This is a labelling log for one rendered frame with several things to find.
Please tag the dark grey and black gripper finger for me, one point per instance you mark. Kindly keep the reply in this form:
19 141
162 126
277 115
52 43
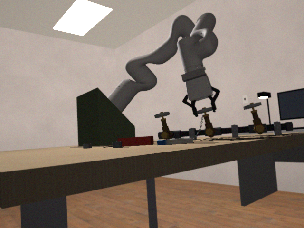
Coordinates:
213 99
192 105

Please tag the grey t-shaped pipe manifold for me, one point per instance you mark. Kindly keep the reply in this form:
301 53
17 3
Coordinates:
234 129

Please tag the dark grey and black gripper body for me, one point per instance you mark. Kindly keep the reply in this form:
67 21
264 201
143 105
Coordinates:
199 88

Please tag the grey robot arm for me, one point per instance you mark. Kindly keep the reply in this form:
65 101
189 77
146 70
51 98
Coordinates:
198 42

